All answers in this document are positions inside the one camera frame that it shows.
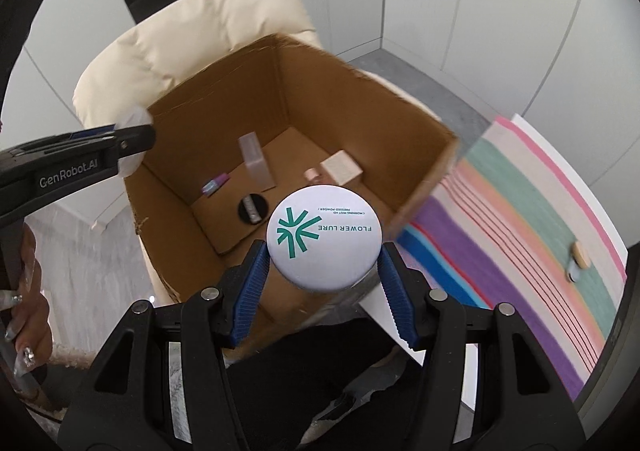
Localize person's left hand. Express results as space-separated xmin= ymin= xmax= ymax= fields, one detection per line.
xmin=0 ymin=223 xmax=54 ymax=374

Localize white cube carton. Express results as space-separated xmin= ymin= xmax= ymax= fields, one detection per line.
xmin=320 ymin=150 xmax=362 ymax=186

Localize brown cardboard box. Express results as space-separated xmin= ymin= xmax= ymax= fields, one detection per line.
xmin=122 ymin=33 xmax=463 ymax=362

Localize translucent plastic box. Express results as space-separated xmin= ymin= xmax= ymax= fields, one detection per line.
xmin=238 ymin=132 xmax=277 ymax=192

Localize cream padded chair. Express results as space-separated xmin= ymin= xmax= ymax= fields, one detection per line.
xmin=72 ymin=0 xmax=436 ymax=364

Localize white round compact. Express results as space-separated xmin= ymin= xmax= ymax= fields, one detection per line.
xmin=265 ymin=186 xmax=383 ymax=293

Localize person's black pants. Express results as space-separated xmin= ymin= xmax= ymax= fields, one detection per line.
xmin=220 ymin=316 xmax=426 ymax=451

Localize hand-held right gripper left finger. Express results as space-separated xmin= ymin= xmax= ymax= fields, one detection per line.
xmin=57 ymin=240 xmax=272 ymax=451

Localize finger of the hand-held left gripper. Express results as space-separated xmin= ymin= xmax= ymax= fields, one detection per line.
xmin=70 ymin=127 xmax=119 ymax=140
xmin=112 ymin=123 xmax=157 ymax=159

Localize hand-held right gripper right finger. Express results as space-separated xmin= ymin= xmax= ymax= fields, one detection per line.
xmin=377 ymin=242 xmax=584 ymax=451

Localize purple small tube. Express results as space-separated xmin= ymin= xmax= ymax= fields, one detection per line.
xmin=201 ymin=174 xmax=231 ymax=196

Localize striped colourful cloth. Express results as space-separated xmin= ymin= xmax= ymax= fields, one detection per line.
xmin=395 ymin=117 xmax=628 ymax=387

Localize white table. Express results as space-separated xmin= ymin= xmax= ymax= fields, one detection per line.
xmin=360 ymin=113 xmax=628 ymax=412

